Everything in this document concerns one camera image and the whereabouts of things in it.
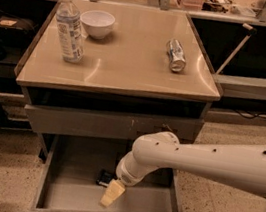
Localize white stick with black tip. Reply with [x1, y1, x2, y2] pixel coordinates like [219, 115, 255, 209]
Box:
[216, 23, 257, 75]

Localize closed grey top drawer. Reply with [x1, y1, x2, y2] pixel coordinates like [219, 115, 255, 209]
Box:
[25, 105, 204, 143]

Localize white ceramic bowl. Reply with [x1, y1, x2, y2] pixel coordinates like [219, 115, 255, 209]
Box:
[80, 10, 116, 40]

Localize black bag on left shelf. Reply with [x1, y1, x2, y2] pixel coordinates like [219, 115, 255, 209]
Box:
[0, 15, 37, 61]

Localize black cable on floor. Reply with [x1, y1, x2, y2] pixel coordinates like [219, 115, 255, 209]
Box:
[232, 107, 266, 122]

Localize open grey middle drawer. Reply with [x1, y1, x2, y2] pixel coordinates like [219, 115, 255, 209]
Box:
[22, 135, 182, 212]

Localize grey drawer cabinet with counter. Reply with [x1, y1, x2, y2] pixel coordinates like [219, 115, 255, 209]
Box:
[15, 0, 220, 156]

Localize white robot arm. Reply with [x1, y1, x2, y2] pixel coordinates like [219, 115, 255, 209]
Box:
[100, 131, 266, 212]

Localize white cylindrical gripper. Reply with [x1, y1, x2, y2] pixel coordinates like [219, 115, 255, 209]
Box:
[100, 152, 155, 207]

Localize clear plastic water bottle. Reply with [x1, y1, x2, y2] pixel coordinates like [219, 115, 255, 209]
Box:
[56, 0, 84, 63]

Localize silver blue soda can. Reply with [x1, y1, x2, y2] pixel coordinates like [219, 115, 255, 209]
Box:
[166, 39, 186, 73]

